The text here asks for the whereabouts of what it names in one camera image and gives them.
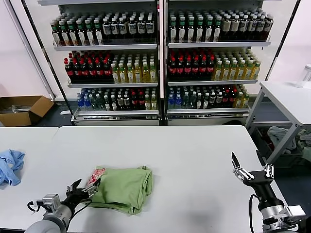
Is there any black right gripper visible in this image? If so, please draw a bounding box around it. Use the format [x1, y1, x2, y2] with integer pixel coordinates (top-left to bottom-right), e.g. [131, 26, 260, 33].
[231, 150, 284, 213]

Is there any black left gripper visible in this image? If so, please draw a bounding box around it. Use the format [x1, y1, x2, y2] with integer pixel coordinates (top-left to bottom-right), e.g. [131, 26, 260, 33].
[65, 179, 102, 208]

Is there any light green t-shirt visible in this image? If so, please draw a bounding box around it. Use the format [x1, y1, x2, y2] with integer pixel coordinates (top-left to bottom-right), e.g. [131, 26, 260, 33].
[85, 166, 154, 216]

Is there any dark laundry crate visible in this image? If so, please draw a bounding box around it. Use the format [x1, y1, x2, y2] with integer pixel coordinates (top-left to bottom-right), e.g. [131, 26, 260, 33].
[254, 127, 307, 168]

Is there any grey cloth pile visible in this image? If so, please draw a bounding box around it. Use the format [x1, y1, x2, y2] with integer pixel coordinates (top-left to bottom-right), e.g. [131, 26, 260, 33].
[267, 125, 297, 155]

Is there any pale green cloth pile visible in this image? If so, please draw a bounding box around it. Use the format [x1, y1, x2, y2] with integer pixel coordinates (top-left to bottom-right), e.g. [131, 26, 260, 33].
[295, 128, 311, 162]

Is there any crumpled blue cloth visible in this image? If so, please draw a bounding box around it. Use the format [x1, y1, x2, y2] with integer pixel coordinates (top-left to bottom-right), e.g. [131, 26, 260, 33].
[0, 149, 26, 187]

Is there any white side table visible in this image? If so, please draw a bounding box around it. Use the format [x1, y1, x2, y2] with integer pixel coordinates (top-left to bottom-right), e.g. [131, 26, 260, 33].
[245, 80, 311, 168]

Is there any open cardboard box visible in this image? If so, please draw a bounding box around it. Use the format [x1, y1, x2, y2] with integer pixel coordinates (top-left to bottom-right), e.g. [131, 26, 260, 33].
[0, 95, 54, 127]

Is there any metal rods bundle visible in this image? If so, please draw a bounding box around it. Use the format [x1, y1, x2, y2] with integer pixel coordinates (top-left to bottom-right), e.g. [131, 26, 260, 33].
[4, 103, 31, 114]

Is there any clear plastic jar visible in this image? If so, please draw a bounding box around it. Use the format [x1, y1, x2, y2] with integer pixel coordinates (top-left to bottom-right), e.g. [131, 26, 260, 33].
[295, 63, 311, 88]

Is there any grey beverage display shelf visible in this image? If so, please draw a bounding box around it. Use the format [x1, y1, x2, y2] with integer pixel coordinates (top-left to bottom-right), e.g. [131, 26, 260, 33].
[36, 0, 163, 126]
[163, 0, 273, 126]

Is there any dark tea bottle beige label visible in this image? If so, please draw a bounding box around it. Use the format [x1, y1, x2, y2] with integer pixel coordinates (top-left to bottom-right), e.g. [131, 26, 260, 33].
[222, 15, 232, 41]
[230, 15, 241, 41]

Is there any black left gripper cable loop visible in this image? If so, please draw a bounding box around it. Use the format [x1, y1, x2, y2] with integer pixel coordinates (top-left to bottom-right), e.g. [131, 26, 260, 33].
[70, 202, 92, 219]

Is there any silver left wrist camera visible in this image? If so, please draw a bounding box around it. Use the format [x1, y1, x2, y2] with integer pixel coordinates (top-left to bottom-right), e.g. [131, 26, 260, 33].
[41, 193, 61, 209]

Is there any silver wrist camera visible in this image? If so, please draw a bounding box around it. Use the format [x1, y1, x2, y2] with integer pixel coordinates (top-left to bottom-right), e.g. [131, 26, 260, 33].
[284, 205, 307, 226]
[41, 193, 61, 209]

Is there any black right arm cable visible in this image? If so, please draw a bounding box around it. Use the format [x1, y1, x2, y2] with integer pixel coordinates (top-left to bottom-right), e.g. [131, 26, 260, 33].
[248, 193, 262, 233]

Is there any black left camera cable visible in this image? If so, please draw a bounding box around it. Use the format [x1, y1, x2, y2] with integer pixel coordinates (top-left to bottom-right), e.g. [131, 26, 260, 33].
[27, 200, 44, 213]

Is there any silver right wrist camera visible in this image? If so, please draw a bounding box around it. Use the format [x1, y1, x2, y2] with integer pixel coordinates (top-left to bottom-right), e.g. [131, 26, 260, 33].
[284, 205, 307, 226]

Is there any black slanted frame strip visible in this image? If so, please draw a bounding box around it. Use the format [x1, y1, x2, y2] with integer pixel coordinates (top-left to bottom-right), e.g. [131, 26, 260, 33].
[263, 0, 302, 82]
[21, 0, 75, 121]

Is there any grey slanted wall strip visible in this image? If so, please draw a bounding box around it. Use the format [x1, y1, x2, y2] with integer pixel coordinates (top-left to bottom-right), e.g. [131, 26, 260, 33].
[4, 0, 56, 100]

